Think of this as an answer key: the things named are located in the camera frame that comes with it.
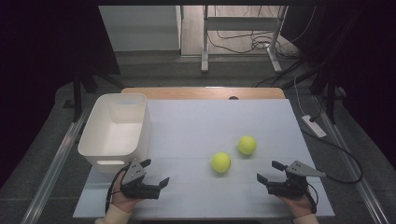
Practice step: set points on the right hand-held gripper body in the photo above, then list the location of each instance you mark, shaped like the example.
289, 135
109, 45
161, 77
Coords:
292, 186

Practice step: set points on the white metal desk frame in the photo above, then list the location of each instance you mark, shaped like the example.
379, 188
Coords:
204, 46

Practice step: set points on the person's right hand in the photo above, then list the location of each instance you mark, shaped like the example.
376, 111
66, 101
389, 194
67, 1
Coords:
300, 205

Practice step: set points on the wooden table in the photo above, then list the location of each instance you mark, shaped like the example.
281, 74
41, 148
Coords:
186, 93

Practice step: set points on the white power strip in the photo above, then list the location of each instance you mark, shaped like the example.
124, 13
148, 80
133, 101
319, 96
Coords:
314, 127

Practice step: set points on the metal floor rail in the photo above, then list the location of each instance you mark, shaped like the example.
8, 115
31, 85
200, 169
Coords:
358, 174
53, 168

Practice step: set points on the white plastic storage bin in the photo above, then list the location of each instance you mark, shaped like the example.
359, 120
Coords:
115, 137

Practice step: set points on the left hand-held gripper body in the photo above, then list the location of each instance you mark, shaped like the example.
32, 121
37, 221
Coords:
134, 174

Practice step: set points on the person's left hand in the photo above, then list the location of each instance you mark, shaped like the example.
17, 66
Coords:
123, 200

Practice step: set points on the black metal stand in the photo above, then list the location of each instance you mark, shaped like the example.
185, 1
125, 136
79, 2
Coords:
330, 99
77, 93

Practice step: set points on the yellow tennis ball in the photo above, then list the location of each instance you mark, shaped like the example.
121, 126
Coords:
247, 145
221, 162

